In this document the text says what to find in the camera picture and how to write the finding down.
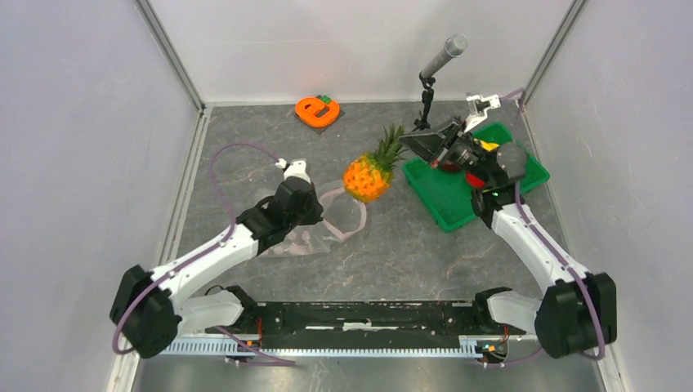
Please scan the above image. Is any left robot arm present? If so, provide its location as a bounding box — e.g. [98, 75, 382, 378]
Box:
[110, 176, 323, 359]

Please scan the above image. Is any orange fake fruit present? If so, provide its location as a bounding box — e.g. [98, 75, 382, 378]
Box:
[342, 124, 405, 203]

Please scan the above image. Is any white cable chain strip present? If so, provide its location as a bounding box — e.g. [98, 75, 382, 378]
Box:
[160, 336, 482, 359]

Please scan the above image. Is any red fake strawberry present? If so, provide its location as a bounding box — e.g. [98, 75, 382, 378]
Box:
[465, 172, 486, 189]

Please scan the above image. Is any grey microphone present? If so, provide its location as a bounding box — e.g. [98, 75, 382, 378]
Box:
[418, 33, 468, 79]

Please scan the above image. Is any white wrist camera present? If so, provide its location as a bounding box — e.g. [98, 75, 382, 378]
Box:
[464, 94, 501, 133]
[274, 158, 312, 185]

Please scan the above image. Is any green plastic tray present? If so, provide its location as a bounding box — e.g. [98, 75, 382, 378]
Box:
[402, 122, 550, 233]

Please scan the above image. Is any black microphone tripod stand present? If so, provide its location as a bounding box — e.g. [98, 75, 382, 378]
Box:
[414, 74, 436, 131]

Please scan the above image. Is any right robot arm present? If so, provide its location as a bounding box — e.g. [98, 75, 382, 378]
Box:
[399, 119, 617, 361]

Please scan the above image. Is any purple cable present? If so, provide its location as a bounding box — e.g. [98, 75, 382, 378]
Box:
[111, 142, 283, 356]
[498, 89, 606, 362]

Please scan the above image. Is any yellow fake banana bunch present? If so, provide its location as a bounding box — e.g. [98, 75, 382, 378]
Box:
[475, 139, 499, 152]

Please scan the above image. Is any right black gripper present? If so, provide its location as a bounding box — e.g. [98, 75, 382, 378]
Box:
[398, 115, 493, 186]

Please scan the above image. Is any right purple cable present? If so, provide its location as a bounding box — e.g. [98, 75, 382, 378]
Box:
[498, 89, 606, 362]

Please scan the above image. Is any clear zip top bag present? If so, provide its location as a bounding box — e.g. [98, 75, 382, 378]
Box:
[260, 180, 367, 258]

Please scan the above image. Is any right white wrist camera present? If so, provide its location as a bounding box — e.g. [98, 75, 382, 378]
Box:
[464, 94, 501, 133]

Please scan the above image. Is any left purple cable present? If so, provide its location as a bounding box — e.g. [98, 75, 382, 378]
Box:
[111, 142, 283, 356]

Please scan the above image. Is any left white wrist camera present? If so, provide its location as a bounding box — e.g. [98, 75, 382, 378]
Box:
[274, 158, 312, 185]

